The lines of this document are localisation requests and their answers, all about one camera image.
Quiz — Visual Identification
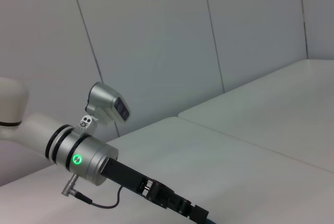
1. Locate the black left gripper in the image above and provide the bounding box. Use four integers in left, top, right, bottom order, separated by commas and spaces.
101, 157, 210, 224

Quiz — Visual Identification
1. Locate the left wrist cable with connector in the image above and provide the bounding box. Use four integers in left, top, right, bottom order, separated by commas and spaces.
61, 173, 124, 208

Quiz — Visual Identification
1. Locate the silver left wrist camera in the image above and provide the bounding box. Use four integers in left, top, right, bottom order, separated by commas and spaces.
84, 81, 132, 124

